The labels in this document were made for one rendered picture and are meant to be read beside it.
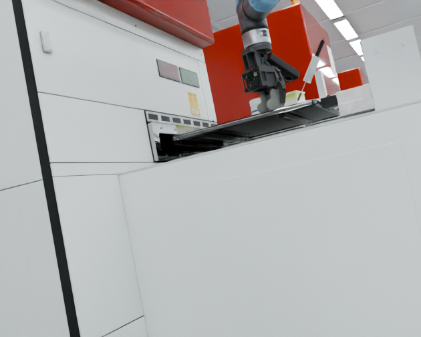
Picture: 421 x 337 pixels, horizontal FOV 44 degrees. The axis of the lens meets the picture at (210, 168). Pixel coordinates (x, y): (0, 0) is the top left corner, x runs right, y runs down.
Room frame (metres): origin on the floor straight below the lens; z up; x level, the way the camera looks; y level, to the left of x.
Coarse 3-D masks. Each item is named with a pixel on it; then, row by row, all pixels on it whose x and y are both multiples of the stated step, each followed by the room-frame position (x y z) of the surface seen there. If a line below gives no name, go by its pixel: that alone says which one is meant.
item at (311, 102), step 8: (296, 104) 1.16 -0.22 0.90; (304, 104) 1.15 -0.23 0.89; (312, 104) 1.15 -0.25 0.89; (264, 112) 1.19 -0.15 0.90; (272, 112) 1.18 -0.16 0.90; (280, 112) 1.18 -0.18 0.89; (232, 120) 1.23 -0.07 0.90; (240, 120) 1.22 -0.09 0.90; (248, 120) 1.21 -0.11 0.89; (208, 128) 1.25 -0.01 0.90; (216, 128) 1.24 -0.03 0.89; (224, 128) 1.24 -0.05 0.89; (176, 136) 1.28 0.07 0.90; (184, 136) 1.28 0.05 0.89; (192, 136) 1.27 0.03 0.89
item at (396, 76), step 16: (400, 32) 0.92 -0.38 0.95; (368, 48) 0.95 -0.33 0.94; (384, 48) 0.94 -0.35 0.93; (400, 48) 0.92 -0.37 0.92; (416, 48) 0.91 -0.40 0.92; (368, 64) 0.95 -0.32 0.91; (384, 64) 0.94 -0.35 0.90; (400, 64) 0.93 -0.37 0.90; (416, 64) 0.92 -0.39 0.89; (384, 80) 0.94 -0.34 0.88; (400, 80) 0.93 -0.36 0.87; (416, 80) 0.92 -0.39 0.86; (384, 96) 0.94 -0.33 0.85; (400, 96) 0.93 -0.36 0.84; (416, 96) 0.92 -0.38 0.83
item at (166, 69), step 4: (160, 64) 1.37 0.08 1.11; (164, 64) 1.40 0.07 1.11; (168, 64) 1.42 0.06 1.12; (160, 68) 1.37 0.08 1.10; (164, 68) 1.39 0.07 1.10; (168, 68) 1.41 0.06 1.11; (172, 68) 1.44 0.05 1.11; (176, 68) 1.46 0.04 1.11; (160, 72) 1.37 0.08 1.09; (164, 72) 1.39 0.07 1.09; (168, 72) 1.41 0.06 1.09; (172, 72) 1.43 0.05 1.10; (176, 72) 1.46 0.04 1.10; (168, 76) 1.41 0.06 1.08; (172, 76) 1.43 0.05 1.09; (176, 76) 1.45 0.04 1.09
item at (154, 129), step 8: (152, 128) 1.26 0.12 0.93; (160, 128) 1.29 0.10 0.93; (168, 128) 1.33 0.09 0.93; (176, 128) 1.37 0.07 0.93; (184, 128) 1.42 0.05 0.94; (192, 128) 1.46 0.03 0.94; (200, 128) 1.51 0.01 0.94; (152, 136) 1.26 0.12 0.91; (152, 144) 1.26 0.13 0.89; (152, 152) 1.26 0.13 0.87; (160, 152) 1.27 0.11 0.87; (168, 152) 1.31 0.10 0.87; (176, 152) 1.35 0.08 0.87; (184, 152) 1.39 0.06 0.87; (192, 152) 1.44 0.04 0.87; (200, 152) 1.48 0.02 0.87; (160, 160) 1.28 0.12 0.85; (168, 160) 1.31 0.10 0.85
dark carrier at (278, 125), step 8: (288, 112) 1.22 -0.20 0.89; (296, 112) 1.24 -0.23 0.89; (304, 112) 1.27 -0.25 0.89; (312, 112) 1.30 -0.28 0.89; (320, 112) 1.33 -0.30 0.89; (328, 112) 1.36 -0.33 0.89; (256, 120) 1.25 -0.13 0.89; (264, 120) 1.27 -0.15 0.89; (272, 120) 1.30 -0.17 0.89; (280, 120) 1.33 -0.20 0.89; (288, 120) 1.36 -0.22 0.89; (320, 120) 1.49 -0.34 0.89; (232, 128) 1.30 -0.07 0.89; (240, 128) 1.33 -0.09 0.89; (248, 128) 1.36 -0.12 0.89; (256, 128) 1.39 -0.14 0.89; (264, 128) 1.43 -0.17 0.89; (272, 128) 1.46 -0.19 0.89; (280, 128) 1.50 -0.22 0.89; (288, 128) 1.53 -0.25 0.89; (200, 136) 1.34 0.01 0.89; (248, 136) 1.54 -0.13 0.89; (256, 136) 1.58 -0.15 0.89
